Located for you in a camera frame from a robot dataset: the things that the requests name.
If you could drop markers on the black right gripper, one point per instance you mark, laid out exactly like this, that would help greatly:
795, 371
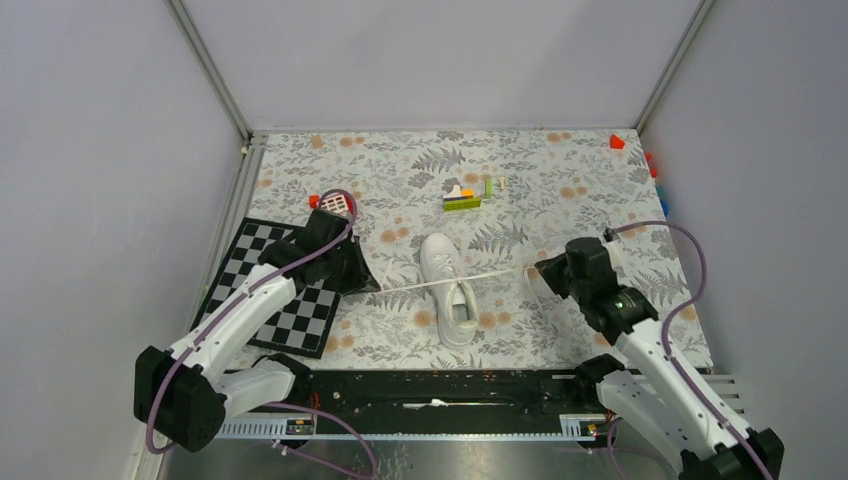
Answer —
550, 268

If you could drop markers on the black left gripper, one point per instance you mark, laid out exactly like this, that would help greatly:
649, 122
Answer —
361, 281

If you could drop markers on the white sneaker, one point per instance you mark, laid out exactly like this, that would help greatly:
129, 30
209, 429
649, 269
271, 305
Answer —
438, 292

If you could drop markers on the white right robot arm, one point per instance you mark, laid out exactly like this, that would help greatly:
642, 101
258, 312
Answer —
674, 408

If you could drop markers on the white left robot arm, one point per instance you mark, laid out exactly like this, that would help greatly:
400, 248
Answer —
183, 394

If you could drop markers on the red white grid toy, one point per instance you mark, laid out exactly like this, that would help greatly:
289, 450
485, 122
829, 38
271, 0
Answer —
336, 203

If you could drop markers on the black white chessboard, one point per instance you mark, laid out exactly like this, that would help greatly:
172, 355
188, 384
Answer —
302, 326

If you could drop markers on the floral patterned table mat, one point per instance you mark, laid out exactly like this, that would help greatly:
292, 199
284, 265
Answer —
505, 199

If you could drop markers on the blue toy piece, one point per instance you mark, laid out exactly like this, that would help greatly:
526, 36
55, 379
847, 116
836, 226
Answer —
663, 200

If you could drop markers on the green toy brick stack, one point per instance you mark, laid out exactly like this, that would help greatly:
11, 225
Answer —
459, 199

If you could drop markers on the red triangular block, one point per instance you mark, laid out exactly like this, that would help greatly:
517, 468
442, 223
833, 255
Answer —
615, 142

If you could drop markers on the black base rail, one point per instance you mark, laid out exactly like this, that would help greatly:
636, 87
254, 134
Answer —
452, 393

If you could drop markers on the grey slotted cable duct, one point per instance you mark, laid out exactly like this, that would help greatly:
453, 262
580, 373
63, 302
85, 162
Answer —
495, 426

